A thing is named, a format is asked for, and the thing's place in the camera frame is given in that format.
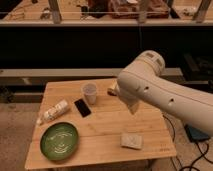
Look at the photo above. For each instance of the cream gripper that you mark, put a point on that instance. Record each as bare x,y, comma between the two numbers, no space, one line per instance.
133,108

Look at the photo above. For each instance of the white labelled tube bottle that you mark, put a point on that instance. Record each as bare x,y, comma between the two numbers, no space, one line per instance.
54,112

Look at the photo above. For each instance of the green ceramic bowl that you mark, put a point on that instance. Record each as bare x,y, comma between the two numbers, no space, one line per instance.
59,141

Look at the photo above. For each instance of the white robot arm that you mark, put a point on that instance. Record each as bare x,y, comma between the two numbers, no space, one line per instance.
141,80

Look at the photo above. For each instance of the beige sponge block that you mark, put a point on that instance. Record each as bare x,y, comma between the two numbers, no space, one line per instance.
131,140

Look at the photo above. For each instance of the wooden table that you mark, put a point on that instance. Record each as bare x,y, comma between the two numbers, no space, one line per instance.
100,137

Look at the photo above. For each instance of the translucent plastic cup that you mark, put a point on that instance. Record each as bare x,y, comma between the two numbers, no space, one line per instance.
89,91

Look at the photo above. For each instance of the black smartphone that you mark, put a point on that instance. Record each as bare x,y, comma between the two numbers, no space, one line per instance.
82,107

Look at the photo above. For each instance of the blue box on floor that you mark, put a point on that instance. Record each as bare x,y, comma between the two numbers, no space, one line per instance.
195,135

